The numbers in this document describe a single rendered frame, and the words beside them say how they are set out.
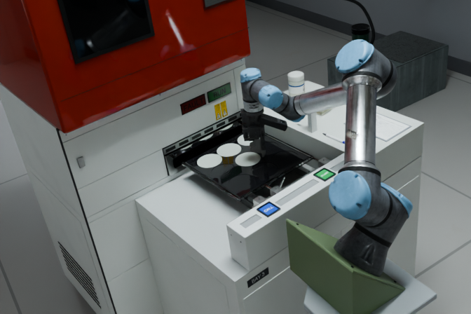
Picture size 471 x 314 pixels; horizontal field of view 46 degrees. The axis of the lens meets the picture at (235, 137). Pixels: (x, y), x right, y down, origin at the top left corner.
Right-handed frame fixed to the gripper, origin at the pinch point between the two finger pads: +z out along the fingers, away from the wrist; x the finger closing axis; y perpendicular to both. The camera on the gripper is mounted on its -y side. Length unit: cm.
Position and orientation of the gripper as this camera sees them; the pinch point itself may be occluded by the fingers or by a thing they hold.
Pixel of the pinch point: (264, 153)
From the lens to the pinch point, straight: 218.2
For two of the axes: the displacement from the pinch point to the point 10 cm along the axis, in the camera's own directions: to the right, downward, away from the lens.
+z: 1.2, 8.6, 5.0
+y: -9.9, 1.1, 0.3
